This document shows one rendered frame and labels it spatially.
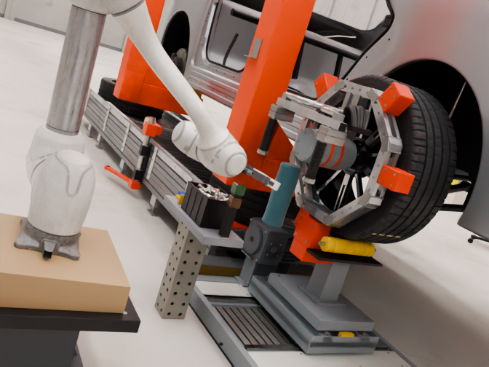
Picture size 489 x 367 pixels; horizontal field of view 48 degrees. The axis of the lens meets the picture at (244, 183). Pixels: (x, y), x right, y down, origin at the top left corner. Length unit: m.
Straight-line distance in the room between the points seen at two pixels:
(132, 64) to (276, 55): 1.96
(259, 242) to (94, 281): 1.07
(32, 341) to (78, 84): 0.76
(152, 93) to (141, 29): 2.76
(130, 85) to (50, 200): 2.73
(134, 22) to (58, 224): 0.60
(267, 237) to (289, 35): 0.89
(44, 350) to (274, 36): 1.53
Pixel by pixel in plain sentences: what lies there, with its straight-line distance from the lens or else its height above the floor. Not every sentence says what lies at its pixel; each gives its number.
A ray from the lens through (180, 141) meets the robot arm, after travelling 1.68.
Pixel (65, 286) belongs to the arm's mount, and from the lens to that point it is 1.56.
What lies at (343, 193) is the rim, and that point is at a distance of 2.23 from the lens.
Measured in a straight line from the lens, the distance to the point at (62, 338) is 1.75.
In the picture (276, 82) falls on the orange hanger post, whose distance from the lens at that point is 2.47.
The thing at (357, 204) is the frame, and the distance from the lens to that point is 2.01.
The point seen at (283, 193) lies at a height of 0.63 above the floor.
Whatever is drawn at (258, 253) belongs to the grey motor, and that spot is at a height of 0.28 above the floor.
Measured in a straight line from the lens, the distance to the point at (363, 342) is 2.38.
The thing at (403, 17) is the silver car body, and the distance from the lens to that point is 2.63.
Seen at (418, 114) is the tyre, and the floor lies 1.08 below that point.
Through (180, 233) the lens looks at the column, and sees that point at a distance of 2.21.
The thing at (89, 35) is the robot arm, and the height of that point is 1.01.
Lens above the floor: 1.08
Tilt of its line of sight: 12 degrees down
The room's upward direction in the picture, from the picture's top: 18 degrees clockwise
